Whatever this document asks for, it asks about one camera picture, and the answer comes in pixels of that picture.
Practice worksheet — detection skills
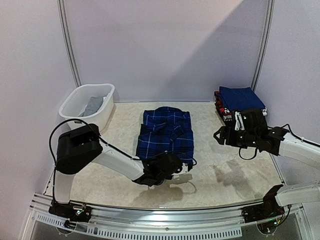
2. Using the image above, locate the blue plaid shirt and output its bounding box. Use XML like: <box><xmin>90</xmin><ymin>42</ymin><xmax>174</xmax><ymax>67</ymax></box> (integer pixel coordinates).
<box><xmin>135</xmin><ymin>106</ymin><xmax>197</xmax><ymax>171</ymax></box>

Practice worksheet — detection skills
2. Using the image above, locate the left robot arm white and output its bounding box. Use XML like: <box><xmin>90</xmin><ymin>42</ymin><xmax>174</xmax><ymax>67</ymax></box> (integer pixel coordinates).
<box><xmin>52</xmin><ymin>123</ymin><xmax>197</xmax><ymax>217</ymax></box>

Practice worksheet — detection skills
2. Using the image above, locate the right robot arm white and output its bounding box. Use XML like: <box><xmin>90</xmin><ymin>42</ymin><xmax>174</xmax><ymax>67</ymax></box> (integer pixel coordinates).
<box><xmin>213</xmin><ymin>108</ymin><xmax>320</xmax><ymax>218</ymax></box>

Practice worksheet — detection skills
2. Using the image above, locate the white plastic laundry basket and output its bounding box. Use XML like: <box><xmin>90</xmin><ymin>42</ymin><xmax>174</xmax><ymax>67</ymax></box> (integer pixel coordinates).
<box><xmin>58</xmin><ymin>83</ymin><xmax>115</xmax><ymax>131</ymax></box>

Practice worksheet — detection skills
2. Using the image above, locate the red black folded garment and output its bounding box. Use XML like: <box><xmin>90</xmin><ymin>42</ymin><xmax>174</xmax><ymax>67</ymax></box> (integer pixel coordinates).
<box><xmin>214</xmin><ymin>91</ymin><xmax>267</xmax><ymax>122</ymax></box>

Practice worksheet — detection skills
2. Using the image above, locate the grey folded garment in basket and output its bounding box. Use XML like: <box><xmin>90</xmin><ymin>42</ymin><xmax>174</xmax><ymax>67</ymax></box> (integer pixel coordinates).
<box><xmin>79</xmin><ymin>96</ymin><xmax>106</xmax><ymax>117</ymax></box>

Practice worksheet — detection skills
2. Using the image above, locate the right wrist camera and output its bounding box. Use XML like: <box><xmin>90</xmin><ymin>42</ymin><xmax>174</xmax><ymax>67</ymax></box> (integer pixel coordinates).
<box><xmin>234</xmin><ymin>111</ymin><xmax>245</xmax><ymax>131</ymax></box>

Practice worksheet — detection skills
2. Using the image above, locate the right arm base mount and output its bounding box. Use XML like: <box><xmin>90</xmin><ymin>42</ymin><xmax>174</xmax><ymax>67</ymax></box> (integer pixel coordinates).
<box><xmin>241</xmin><ymin>184</ymin><xmax>292</xmax><ymax>236</ymax></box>

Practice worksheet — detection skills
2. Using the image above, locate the aluminium front rail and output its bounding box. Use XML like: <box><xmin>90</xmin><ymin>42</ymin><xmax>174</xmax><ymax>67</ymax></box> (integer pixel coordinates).
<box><xmin>21</xmin><ymin>193</ymin><xmax>312</xmax><ymax>240</ymax></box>

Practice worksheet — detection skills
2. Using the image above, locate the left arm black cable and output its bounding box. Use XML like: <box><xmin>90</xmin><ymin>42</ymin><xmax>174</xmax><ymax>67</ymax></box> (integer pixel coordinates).
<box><xmin>48</xmin><ymin>118</ymin><xmax>176</xmax><ymax>203</ymax></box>

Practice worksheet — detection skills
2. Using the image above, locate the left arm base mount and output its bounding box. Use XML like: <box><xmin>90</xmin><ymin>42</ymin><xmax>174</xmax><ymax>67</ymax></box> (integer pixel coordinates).
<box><xmin>48</xmin><ymin>199</ymin><xmax>93</xmax><ymax>230</ymax></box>

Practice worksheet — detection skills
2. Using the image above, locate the left wall aluminium profile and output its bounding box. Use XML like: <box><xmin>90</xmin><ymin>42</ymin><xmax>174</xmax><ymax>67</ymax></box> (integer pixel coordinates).
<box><xmin>57</xmin><ymin>0</ymin><xmax>82</xmax><ymax>87</ymax></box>

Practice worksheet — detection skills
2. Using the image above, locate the wall aluminium profile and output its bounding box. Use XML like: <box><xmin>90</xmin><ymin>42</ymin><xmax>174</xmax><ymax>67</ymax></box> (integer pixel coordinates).
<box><xmin>57</xmin><ymin>0</ymin><xmax>82</xmax><ymax>87</ymax></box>
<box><xmin>250</xmin><ymin>0</ymin><xmax>275</xmax><ymax>92</ymax></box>

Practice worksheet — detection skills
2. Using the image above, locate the right wall aluminium profile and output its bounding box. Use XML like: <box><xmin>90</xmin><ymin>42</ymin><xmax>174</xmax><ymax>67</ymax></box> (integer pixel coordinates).
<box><xmin>250</xmin><ymin>0</ymin><xmax>275</xmax><ymax>92</ymax></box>

